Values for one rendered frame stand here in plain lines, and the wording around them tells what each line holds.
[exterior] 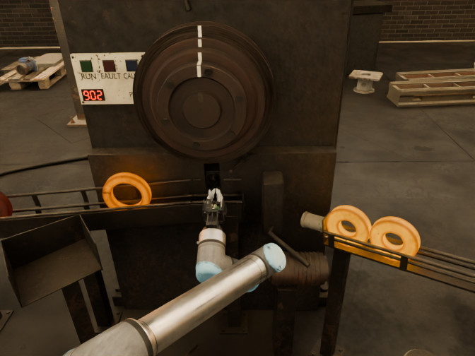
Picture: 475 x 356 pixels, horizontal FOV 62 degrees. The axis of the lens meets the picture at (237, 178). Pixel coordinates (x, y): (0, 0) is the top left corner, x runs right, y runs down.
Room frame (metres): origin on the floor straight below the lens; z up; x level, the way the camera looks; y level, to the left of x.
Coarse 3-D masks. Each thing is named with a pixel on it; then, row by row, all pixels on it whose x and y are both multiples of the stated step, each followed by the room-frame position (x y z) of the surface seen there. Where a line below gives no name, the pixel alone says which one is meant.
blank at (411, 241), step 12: (372, 228) 1.02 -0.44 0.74; (384, 228) 0.99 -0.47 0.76; (396, 228) 0.97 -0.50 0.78; (408, 228) 0.96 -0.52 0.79; (372, 240) 1.01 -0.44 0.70; (384, 240) 1.00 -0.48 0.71; (408, 240) 0.95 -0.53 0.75; (420, 240) 0.95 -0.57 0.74; (384, 252) 0.98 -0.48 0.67; (408, 252) 0.94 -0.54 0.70
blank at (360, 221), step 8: (336, 208) 1.10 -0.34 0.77; (344, 208) 1.08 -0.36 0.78; (352, 208) 1.08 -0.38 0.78; (328, 216) 1.11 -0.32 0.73; (336, 216) 1.09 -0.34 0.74; (344, 216) 1.07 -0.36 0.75; (352, 216) 1.06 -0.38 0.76; (360, 216) 1.05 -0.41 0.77; (328, 224) 1.11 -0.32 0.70; (336, 224) 1.09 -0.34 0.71; (360, 224) 1.04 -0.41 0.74; (368, 224) 1.04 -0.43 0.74; (336, 232) 1.09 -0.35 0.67; (344, 232) 1.08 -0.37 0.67; (352, 232) 1.08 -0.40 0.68; (360, 232) 1.04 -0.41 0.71; (368, 232) 1.02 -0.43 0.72; (344, 240) 1.07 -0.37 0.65; (360, 240) 1.03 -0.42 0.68
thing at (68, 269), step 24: (72, 216) 1.16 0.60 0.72; (0, 240) 1.03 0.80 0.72; (24, 240) 1.06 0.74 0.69; (48, 240) 1.10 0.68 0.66; (72, 240) 1.14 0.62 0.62; (24, 264) 1.05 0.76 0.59; (48, 264) 1.04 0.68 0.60; (72, 264) 1.03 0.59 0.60; (96, 264) 1.02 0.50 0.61; (24, 288) 0.94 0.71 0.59; (48, 288) 0.93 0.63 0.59; (72, 288) 1.00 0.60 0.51; (72, 312) 0.99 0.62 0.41
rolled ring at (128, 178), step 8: (112, 176) 1.29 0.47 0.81; (120, 176) 1.27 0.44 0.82; (128, 176) 1.27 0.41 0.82; (136, 176) 1.29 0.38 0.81; (112, 184) 1.27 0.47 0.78; (136, 184) 1.27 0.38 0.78; (144, 184) 1.27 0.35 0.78; (104, 192) 1.27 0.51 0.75; (112, 192) 1.29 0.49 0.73; (144, 192) 1.27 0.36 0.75; (104, 200) 1.27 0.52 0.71; (112, 200) 1.27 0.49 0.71; (144, 200) 1.27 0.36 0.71; (136, 208) 1.27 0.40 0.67
